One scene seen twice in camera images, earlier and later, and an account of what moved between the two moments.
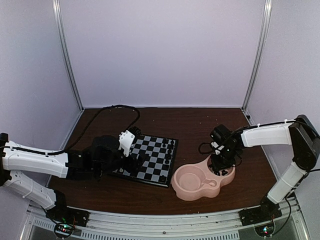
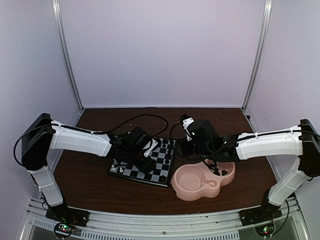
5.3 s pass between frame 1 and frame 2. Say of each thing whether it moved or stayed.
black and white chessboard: stayed
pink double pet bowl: stayed
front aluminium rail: stayed
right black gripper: moved
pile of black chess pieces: stayed
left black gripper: moved
